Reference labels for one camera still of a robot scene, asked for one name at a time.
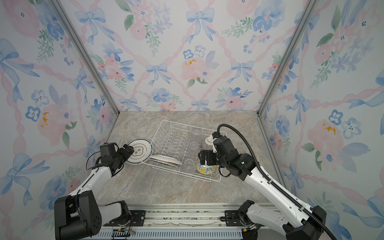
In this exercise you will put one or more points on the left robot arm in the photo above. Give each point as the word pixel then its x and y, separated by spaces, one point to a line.
pixel 78 214

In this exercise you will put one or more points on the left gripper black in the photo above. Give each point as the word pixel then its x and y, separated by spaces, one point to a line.
pixel 126 154

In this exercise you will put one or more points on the yellow blue patterned bowl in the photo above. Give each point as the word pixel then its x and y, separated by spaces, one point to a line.
pixel 205 170

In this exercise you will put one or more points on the left corner aluminium profile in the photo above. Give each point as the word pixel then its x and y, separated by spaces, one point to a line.
pixel 58 9

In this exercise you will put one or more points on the white plate dark rim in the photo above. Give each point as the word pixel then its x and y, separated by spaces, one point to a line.
pixel 142 151

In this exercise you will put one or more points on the clear glass front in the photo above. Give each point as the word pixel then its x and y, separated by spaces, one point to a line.
pixel 189 163

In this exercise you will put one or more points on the white wire dish rack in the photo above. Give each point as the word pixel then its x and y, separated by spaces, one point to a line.
pixel 172 140

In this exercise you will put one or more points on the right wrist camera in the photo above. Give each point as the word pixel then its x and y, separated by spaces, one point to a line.
pixel 213 138

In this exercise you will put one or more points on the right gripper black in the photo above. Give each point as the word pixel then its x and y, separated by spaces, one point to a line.
pixel 210 154

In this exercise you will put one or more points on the corner aluminium profile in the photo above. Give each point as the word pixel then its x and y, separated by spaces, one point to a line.
pixel 58 9
pixel 291 47

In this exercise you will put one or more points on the clear glass middle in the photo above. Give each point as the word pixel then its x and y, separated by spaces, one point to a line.
pixel 194 146

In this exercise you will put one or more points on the clear glass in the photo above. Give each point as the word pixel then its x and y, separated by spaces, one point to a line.
pixel 189 163
pixel 194 146
pixel 196 132

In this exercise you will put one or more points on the clear glass back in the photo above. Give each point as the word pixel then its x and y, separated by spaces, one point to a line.
pixel 196 132

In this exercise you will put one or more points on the right corner aluminium profile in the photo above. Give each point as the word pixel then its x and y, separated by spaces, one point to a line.
pixel 291 47

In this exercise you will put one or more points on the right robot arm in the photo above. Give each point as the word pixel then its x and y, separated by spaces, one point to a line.
pixel 296 220

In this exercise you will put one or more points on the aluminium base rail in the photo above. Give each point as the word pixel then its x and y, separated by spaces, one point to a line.
pixel 181 223

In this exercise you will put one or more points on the white plate blue rim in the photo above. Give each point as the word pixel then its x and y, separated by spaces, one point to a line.
pixel 166 160

